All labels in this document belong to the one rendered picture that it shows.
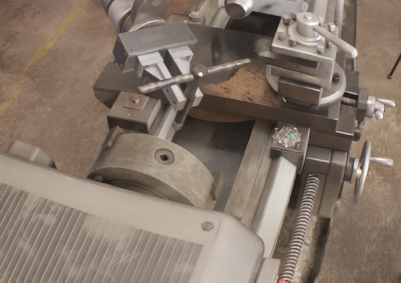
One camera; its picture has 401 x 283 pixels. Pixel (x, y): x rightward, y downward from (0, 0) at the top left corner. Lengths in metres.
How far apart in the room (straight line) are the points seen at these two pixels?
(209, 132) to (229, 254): 1.01
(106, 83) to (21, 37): 2.11
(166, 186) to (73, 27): 2.72
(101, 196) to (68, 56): 2.60
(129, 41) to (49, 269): 0.41
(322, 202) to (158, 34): 0.93
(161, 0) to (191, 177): 0.32
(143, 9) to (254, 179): 0.68
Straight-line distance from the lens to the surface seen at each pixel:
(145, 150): 0.99
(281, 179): 1.42
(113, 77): 1.68
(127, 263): 0.70
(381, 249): 2.35
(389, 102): 1.69
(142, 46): 0.88
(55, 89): 3.10
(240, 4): 1.54
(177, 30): 0.93
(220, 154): 1.64
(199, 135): 1.68
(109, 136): 1.05
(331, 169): 1.55
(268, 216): 1.34
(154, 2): 0.89
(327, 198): 1.66
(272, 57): 1.38
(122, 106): 1.58
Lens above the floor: 1.94
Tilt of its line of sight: 45 degrees down
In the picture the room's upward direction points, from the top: 3 degrees counter-clockwise
